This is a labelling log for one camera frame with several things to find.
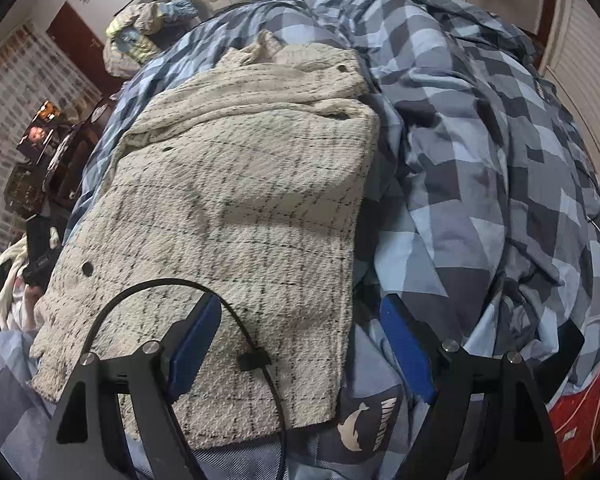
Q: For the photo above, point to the blue checkered duvet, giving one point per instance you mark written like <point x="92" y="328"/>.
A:
<point x="481" y="207"/>

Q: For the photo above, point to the white clothes in basket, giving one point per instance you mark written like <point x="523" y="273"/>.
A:
<point x="17" y="299"/>

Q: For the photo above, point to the red bag with white print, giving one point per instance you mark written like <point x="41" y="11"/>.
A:
<point x="576" y="422"/>

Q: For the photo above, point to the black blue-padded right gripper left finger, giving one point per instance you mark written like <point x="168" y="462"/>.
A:
<point x="87" y="439"/>

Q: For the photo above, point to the pile of crumpled clothes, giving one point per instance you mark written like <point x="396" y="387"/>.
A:
<point x="142" y="31"/>

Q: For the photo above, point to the colourful box on dresser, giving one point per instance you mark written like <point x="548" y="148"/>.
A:
<point x="39" y="132"/>

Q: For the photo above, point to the dark wooden door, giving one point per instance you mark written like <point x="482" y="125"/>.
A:
<point x="83" y="48"/>

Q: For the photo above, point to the cream plaid tweed jacket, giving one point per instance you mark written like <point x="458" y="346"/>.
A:
<point x="248" y="179"/>

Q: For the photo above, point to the patterned window curtain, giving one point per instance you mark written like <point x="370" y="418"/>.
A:
<point x="32" y="70"/>

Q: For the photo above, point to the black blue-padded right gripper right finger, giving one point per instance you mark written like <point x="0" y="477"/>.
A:
<point x="515" y="439"/>

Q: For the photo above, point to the dark wooden dresser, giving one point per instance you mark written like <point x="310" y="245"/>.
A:
<point x="52" y="185"/>

